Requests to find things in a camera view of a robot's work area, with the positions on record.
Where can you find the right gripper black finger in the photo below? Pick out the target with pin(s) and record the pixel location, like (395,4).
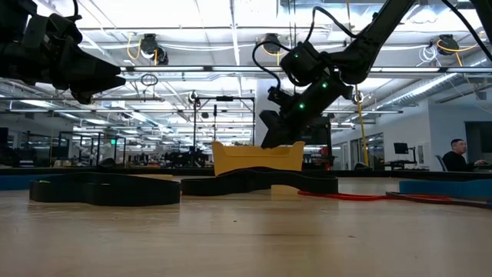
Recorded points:
(280,131)

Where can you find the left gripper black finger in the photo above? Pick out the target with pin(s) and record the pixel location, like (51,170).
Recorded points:
(92,77)

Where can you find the wide black rubber band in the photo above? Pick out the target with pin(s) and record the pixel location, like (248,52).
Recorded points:
(230,186)
(115,194)

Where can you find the thin dark rubber band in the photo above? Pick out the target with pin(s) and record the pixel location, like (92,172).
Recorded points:
(476,204)

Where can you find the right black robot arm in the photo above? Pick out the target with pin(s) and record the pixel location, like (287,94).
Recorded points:
(369,42)

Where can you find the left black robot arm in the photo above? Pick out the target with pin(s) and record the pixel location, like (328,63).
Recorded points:
(11,15)

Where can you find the yellow plastic bin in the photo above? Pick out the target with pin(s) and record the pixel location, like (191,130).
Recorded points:
(250,159)

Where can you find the red rubber band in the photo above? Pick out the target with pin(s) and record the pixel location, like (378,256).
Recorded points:
(346,197)

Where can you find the black cabinet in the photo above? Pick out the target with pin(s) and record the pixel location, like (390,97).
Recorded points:
(319,134)

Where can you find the white column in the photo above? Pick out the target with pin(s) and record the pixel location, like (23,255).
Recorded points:
(261,96)

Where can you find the yellow pole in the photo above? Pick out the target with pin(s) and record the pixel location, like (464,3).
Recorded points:
(362,131)

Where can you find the long ceiling light strip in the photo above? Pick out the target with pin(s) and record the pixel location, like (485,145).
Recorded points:
(173,69)

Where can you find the black computer monitor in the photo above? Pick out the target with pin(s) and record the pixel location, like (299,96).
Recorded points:
(401,148)

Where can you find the office desk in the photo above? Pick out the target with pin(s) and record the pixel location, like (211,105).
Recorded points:
(403,164)

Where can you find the office chair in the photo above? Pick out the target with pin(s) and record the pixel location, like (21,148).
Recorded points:
(441,161)

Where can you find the person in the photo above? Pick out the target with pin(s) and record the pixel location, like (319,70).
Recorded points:
(455,161)

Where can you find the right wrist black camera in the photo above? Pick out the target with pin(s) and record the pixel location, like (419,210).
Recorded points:
(280,98)

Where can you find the black metal gantry frame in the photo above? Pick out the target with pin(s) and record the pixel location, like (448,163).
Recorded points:
(195,123)

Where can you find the black table edge rail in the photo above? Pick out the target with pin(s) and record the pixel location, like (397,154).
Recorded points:
(192,171)

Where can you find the silver ventilation duct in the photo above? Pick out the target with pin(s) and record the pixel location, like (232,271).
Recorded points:
(423,90)

